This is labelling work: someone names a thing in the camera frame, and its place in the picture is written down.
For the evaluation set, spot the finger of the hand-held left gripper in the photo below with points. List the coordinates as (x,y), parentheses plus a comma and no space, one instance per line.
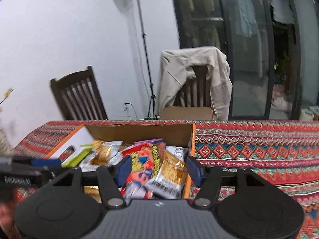
(47,162)

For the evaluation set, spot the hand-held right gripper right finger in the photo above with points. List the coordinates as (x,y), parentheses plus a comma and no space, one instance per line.
(194,170)

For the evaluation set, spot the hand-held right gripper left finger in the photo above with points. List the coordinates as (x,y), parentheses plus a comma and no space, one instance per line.
(124,170)

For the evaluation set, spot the red orange snack packet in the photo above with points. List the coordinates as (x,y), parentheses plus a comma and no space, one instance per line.
(139,176)

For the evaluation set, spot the gold and white snack packet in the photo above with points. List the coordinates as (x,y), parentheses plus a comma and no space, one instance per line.
(172,169)

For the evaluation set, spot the pink snack packet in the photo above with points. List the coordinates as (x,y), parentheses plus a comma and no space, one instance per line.
(147,142)

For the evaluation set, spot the cardboard box with orange edges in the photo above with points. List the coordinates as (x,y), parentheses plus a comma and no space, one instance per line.
(139,132)

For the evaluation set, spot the green and white box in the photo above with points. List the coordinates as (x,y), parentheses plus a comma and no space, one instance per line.
(74,158)

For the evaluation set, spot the gold foil snack packet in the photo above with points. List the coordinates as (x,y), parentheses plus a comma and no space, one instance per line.
(92,194)

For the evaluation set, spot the red patterned tablecloth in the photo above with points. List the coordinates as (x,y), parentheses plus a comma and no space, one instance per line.
(249,154)

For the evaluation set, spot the wooden chair with woven seat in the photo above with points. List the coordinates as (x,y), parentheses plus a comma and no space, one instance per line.
(187,112)

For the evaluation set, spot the dark wooden slatted chair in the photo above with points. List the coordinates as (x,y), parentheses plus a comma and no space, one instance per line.
(72,77)

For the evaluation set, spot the beige jacket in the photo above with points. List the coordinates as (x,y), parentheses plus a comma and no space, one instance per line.
(174,64)

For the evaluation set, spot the pale bundle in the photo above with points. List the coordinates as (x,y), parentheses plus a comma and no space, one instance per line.
(281,99)

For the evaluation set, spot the black light stand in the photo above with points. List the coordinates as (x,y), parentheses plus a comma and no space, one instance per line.
(145,54)

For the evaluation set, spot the tape roll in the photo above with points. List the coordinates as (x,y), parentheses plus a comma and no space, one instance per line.
(306,115)

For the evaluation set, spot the glass sliding door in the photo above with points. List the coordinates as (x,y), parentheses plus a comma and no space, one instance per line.
(249,54)

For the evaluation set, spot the white wall outlet with plug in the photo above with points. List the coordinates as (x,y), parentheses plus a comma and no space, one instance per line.
(127,107)

